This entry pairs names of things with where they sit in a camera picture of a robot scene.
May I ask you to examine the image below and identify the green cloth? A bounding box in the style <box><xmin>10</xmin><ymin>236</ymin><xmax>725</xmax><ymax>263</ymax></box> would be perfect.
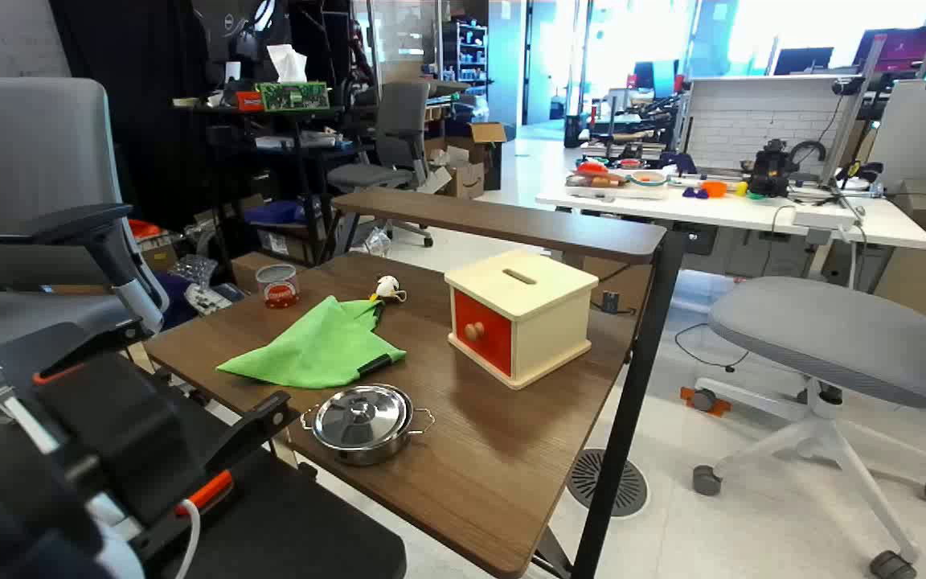
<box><xmin>219</xmin><ymin>297</ymin><xmax>406</xmax><ymax>389</ymax></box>

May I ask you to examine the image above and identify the grey office chair right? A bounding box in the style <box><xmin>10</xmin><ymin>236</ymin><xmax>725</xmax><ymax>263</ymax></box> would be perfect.
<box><xmin>693</xmin><ymin>278</ymin><xmax>926</xmax><ymax>579</ymax></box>

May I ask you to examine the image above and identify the grey office chair left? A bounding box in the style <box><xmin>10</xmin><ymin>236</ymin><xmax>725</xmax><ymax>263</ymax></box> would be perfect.
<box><xmin>0</xmin><ymin>78</ymin><xmax>172</xmax><ymax>355</ymax></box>

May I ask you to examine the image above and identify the white desk with clutter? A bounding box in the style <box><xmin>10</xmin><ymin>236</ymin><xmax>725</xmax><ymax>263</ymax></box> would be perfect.
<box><xmin>540</xmin><ymin>74</ymin><xmax>926</xmax><ymax>252</ymax></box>

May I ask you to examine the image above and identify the black shelf rack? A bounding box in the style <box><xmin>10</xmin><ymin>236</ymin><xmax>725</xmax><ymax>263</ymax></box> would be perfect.
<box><xmin>172</xmin><ymin>81</ymin><xmax>349</xmax><ymax>263</ymax></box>

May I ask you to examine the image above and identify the small white figurine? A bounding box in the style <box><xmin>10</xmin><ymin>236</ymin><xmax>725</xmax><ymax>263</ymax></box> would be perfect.
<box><xmin>375</xmin><ymin>278</ymin><xmax>410</xmax><ymax>302</ymax></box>

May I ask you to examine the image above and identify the grey chair in background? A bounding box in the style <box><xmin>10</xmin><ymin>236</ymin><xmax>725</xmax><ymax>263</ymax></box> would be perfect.
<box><xmin>325</xmin><ymin>81</ymin><xmax>441</xmax><ymax>252</ymax></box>

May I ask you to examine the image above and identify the clear cup with red contents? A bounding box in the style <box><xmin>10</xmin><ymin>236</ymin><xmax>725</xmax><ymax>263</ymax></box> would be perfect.
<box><xmin>256</xmin><ymin>263</ymin><xmax>300</xmax><ymax>309</ymax></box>

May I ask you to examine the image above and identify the wooden box with red drawer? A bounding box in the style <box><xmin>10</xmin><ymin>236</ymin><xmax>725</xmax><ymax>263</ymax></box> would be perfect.
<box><xmin>447</xmin><ymin>252</ymin><xmax>600</xmax><ymax>389</ymax></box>

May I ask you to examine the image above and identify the silver pot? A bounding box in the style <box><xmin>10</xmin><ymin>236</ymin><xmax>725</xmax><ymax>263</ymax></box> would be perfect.
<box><xmin>307</xmin><ymin>416</ymin><xmax>420</xmax><ymax>465</ymax></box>

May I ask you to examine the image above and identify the grey office chair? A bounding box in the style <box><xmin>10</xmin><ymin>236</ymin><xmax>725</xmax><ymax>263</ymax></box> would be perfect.
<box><xmin>693</xmin><ymin>278</ymin><xmax>926</xmax><ymax>579</ymax></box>
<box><xmin>0</xmin><ymin>78</ymin><xmax>172</xmax><ymax>355</ymax></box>

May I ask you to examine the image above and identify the black equipment in foreground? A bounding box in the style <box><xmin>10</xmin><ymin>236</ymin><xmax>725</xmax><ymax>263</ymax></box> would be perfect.
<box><xmin>0</xmin><ymin>355</ymin><xmax>406</xmax><ymax>579</ymax></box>

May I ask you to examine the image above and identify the silver pot lid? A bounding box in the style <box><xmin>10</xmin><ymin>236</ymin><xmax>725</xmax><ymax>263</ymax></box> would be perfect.
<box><xmin>315</xmin><ymin>387</ymin><xmax>415</xmax><ymax>420</ymax></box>

